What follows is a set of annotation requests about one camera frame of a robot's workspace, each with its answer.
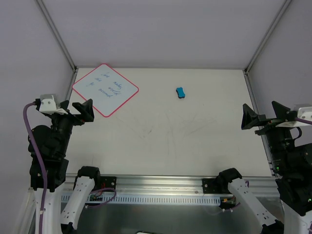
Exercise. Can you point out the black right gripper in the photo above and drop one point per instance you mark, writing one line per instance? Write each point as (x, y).
(268, 123)

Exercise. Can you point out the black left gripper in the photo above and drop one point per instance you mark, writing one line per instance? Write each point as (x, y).
(72, 117)

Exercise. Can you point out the pink framed whiteboard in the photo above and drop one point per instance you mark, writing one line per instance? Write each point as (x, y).
(108, 89)

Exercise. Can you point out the blue whiteboard eraser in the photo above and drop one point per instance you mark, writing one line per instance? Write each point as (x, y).
(180, 92)

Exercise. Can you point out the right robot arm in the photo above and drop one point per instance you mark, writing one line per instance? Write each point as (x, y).
(292, 163)

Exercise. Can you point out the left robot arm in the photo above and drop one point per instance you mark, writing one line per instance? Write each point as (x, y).
(47, 147)

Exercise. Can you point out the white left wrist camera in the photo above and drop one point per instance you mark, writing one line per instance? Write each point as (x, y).
(50, 105)

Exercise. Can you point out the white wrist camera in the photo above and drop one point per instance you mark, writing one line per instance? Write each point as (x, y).
(300, 116)
(50, 105)

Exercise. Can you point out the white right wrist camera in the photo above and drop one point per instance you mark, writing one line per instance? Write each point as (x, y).
(300, 116)

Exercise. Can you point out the aluminium mounting rail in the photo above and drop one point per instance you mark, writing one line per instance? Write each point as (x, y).
(184, 185)

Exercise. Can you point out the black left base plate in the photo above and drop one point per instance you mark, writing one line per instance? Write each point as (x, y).
(108, 182)

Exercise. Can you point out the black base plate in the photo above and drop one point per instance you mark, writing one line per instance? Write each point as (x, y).
(214, 186)
(108, 182)

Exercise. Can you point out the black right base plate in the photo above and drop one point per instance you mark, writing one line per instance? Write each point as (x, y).
(214, 186)

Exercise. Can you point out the left aluminium frame post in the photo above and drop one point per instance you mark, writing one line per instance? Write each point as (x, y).
(50, 22)

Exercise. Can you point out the aluminium frame post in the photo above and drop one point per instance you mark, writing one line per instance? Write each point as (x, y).
(285, 5)
(50, 22)

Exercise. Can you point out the white slotted cable duct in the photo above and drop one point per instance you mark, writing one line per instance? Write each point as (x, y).
(198, 200)

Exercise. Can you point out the right aluminium frame post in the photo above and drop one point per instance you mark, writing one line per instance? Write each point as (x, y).
(285, 5)

